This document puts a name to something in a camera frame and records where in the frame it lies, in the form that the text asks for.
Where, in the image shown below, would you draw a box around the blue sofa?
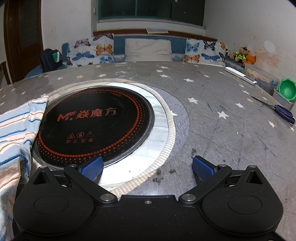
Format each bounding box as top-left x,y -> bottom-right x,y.
23,34 -> 229,80

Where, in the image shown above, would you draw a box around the grey storage box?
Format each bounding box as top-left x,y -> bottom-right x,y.
273,89 -> 296,110

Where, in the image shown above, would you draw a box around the brown teddy bear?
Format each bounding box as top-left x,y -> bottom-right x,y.
232,46 -> 250,62

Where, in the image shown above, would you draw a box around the small butterfly print pillow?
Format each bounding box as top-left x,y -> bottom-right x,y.
184,38 -> 226,67

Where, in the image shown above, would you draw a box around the orange plush toy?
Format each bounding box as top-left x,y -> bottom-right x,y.
243,54 -> 258,66

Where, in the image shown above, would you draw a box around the blue handled scissors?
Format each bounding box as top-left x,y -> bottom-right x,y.
252,96 -> 296,125

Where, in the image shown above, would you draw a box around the green bowl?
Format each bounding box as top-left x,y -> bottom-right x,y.
277,78 -> 296,103

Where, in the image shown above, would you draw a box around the white remote control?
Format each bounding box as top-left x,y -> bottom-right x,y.
225,67 -> 258,86

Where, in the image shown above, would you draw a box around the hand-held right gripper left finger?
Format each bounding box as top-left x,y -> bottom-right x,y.
32,156 -> 117,206

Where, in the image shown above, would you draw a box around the beige pillow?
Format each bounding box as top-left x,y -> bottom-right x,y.
124,38 -> 173,62

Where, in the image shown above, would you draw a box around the grey star print tablecloth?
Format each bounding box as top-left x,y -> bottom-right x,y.
0,61 -> 296,241

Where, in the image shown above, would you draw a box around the book on windowsill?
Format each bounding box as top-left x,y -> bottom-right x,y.
146,28 -> 169,35

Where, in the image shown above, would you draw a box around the black round induction cooktop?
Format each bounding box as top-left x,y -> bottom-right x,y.
35,86 -> 155,168

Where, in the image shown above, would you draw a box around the clear plastic box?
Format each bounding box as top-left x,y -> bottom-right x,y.
244,64 -> 281,96

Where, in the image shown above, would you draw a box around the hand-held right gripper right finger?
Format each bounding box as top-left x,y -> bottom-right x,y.
179,156 -> 264,206

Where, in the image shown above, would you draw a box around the dark window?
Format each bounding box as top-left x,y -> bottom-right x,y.
97,0 -> 204,26

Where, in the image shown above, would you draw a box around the dark backpack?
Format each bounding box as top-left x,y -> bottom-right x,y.
40,49 -> 67,73

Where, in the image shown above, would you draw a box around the brown wooden door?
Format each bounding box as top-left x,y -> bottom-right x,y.
3,0 -> 44,84

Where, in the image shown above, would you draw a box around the blue white striped fleece garment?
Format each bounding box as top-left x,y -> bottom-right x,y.
0,95 -> 49,241

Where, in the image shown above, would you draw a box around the large butterfly print pillow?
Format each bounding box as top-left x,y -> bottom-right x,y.
66,33 -> 115,67

